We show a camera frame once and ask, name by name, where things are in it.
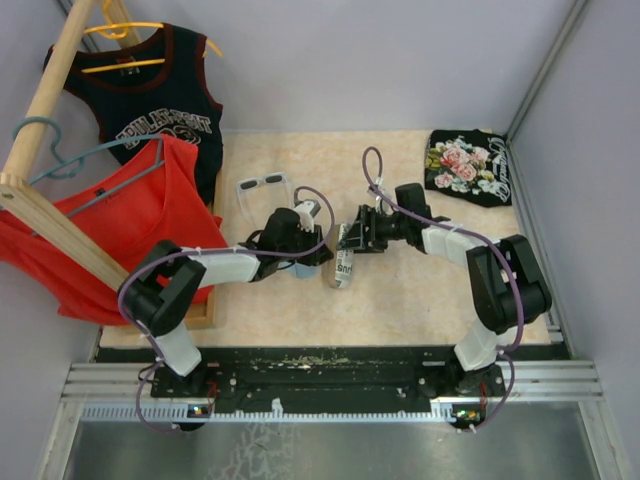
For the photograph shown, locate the white frame sunglasses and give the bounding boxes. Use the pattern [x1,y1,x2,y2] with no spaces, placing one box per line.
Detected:
[236,171,293,226]

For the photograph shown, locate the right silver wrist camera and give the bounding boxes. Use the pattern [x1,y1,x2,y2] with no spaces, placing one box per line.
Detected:
[368,176,392,214]

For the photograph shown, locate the light blue cleaning cloth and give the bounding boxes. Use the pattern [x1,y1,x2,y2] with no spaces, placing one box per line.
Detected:
[288,263,319,279]

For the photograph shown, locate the blue grey clothes hanger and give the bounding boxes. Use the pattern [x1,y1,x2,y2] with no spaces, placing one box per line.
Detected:
[12,116,165,219]

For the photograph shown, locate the newspaper print glasses case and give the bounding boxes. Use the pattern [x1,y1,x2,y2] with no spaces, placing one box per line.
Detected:
[325,223,354,289]

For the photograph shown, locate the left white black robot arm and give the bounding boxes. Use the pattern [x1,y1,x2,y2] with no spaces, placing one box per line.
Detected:
[117,200,333,397]

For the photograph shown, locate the wooden clothes rack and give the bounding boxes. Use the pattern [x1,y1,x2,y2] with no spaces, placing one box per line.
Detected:
[0,0,219,333]

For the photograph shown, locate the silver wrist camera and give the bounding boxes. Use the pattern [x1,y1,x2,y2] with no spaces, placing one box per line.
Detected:
[294,199,321,232]
[368,176,392,214]

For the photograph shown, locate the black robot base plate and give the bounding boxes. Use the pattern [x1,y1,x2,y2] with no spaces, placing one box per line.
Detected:
[95,345,575,414]

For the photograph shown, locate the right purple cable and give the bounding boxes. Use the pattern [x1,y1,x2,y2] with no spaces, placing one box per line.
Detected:
[361,146,527,434]

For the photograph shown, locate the black floral folded shirt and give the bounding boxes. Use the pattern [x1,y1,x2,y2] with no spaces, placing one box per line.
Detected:
[424,129,512,208]

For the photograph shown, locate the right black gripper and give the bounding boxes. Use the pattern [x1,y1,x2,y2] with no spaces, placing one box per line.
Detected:
[338,205,410,254]

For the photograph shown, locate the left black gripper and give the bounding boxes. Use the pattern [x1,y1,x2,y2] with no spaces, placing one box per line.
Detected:
[278,222,334,267]

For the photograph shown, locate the red tank top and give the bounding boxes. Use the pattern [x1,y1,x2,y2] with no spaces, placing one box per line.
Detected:
[1,136,227,326]

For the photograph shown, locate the yellow clothes hanger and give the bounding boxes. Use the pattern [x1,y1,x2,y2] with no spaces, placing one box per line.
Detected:
[80,0,224,75]

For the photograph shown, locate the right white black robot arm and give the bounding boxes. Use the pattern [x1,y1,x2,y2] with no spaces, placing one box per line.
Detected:
[337,183,552,396]

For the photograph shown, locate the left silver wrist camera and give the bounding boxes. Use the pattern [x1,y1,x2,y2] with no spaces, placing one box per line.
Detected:
[294,199,321,232]

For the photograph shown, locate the navy basketball tank top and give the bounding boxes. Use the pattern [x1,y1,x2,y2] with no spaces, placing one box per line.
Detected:
[64,23,223,204]

